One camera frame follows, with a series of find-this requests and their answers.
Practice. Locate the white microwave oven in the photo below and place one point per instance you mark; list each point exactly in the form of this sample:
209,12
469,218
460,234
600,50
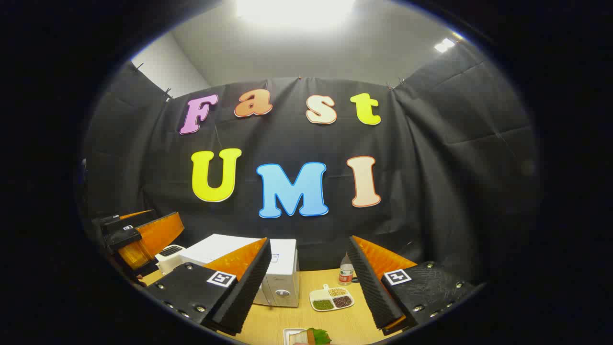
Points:
285,268

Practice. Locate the white toaster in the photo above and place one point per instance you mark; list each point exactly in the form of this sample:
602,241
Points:
168,258

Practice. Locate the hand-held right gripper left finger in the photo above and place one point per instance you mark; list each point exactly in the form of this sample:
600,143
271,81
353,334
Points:
249,287

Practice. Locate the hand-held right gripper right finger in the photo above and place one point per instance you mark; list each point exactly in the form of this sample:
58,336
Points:
371,287

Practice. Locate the sandwich with green lettuce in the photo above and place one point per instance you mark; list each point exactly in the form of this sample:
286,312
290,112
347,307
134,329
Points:
316,337

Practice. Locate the small ceiling light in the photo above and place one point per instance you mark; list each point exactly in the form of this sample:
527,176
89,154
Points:
444,45

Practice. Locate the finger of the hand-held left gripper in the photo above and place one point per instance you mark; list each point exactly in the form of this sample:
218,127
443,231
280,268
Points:
119,221
158,235

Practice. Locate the white divided dish of beans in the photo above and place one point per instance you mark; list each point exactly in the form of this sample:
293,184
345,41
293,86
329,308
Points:
332,299

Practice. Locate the clear red-label water bottle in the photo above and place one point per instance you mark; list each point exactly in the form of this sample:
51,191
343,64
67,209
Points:
346,273

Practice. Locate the white plastic tray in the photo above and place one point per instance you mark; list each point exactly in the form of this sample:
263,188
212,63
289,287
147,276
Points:
289,334

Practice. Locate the black backdrop cloth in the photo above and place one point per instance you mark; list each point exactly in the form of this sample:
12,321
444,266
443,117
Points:
431,167

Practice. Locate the large ceiling light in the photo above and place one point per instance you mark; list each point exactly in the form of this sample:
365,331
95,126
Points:
294,9

